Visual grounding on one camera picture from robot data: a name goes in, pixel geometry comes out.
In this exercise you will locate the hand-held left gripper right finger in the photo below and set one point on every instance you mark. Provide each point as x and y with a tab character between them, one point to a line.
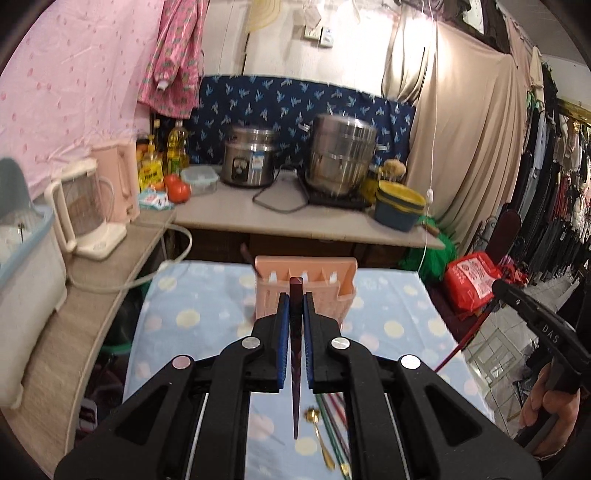
308	323

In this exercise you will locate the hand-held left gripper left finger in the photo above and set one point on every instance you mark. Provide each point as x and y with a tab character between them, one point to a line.
283	323

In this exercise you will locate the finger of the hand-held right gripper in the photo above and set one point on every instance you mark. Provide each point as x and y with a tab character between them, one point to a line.
515	295

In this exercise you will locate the pink utensil holder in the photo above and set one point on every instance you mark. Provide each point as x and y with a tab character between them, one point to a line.
325	295

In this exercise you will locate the dark brown chopstick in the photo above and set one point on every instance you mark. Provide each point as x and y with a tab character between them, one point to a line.
247	258

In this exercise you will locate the dark red chopstick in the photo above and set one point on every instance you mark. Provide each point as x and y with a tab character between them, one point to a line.
295	406

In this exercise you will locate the person's right hand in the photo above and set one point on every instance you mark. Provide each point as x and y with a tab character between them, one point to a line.
535	406

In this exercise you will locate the red plastic bag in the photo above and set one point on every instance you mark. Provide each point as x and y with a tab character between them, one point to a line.
468	281

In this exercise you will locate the dark chair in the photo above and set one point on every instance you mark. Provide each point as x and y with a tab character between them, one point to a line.
503	235

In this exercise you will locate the blue polka dot cloth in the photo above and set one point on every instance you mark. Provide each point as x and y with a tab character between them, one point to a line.
194	323

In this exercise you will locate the green bag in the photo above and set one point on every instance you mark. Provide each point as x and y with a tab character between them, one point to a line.
431	258

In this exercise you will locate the gold spoon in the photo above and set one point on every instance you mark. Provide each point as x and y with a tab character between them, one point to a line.
318	431

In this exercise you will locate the row of hanging clothes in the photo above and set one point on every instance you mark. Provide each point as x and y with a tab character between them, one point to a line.
554	184

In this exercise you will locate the black induction cooker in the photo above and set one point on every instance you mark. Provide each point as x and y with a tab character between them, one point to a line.
332	201

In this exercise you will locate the yellow and blue basins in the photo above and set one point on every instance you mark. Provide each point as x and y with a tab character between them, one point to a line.
397	207

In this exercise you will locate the yellow jar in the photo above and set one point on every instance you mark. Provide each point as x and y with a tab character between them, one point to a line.
369	187

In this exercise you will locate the beige curtain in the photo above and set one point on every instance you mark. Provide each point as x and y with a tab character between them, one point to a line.
471	138

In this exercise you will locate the clear food container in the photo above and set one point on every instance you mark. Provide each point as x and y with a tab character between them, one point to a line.
199	181

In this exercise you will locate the red tomato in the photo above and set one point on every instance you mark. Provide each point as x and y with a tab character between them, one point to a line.
171	180
181	192

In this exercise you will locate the steel rice cooker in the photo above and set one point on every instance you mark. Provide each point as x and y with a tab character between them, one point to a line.
247	159

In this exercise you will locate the steel steamer pot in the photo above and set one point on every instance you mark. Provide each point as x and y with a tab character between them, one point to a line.
341	152

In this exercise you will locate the beige scrub sponge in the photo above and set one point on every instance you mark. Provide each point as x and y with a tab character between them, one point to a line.
393	168

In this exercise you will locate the tissue packet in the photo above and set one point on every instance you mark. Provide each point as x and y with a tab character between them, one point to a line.
153	199

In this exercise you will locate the yellow seasoning bottle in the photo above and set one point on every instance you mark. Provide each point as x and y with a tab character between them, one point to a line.
151	173

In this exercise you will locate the cooking oil bottle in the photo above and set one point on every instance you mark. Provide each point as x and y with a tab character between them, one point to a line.
178	147

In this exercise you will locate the pink electric kettle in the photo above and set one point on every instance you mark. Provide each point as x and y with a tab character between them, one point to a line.
115	180

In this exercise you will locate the blue leaf print cloth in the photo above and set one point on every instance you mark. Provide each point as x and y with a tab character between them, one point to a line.
277	101

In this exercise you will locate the white bin blue lid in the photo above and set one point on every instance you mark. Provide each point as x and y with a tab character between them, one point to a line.
32	286

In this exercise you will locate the pink floral garment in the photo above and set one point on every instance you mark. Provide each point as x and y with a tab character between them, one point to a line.
178	50

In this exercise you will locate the yellow round fan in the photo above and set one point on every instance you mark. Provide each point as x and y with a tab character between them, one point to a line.
263	14

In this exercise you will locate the pink curtain cloth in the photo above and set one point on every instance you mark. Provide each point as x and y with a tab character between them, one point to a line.
69	92

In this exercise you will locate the white wall switch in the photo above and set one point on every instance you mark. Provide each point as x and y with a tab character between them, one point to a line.
327	38

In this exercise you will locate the wall socket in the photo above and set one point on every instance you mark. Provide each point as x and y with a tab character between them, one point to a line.
311	33

